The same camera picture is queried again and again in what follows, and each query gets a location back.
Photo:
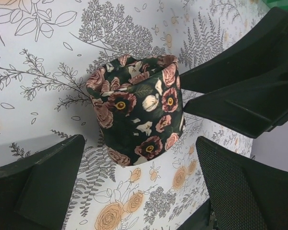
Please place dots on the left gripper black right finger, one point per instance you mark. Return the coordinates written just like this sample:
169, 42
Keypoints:
244, 194

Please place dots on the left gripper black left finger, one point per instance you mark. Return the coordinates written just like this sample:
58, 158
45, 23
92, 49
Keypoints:
35, 192

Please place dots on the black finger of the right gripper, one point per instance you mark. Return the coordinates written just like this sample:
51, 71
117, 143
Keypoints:
263, 49
250, 109

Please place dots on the black floral necktie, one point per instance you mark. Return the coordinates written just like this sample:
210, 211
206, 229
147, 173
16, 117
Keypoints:
138, 106

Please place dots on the green plastic tray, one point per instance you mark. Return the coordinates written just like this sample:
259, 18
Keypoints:
283, 4

